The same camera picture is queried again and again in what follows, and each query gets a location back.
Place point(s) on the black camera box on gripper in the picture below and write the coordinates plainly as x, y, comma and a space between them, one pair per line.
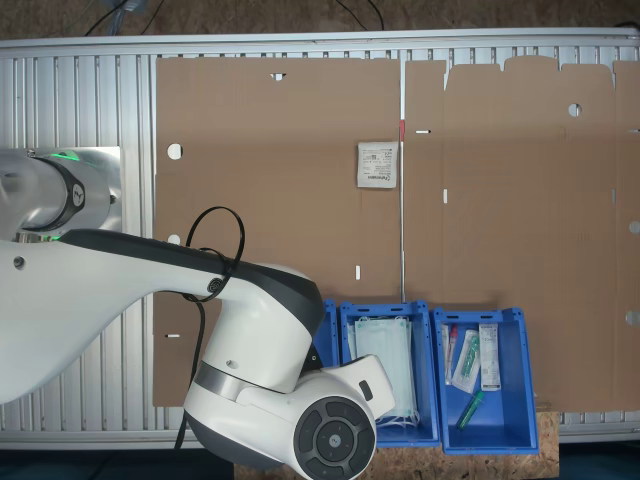
312, 362

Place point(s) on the brown cardboard sheet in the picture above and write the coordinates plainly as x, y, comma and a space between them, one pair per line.
275, 200
525, 225

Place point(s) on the long white printed packet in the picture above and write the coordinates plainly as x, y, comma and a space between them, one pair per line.
490, 360

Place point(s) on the white printed cotton packet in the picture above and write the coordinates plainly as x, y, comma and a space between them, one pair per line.
377, 165

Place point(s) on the blue bin with cotton packet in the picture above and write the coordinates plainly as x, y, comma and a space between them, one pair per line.
331, 325

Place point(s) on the green capped tube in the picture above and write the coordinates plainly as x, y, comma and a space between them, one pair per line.
470, 410

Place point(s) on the blue bin with tube packets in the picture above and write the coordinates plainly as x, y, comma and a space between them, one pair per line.
510, 415

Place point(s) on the chipboard panel under bins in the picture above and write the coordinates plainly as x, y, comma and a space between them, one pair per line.
547, 450

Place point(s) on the packet with red-capped tube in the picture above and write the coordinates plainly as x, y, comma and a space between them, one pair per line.
448, 360

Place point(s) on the stack of white face masks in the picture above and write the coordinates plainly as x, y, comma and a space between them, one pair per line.
385, 345

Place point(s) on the clear packet with green swabs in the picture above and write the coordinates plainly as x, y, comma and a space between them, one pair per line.
467, 365

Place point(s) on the blue bin with masks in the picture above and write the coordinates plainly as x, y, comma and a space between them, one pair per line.
425, 435

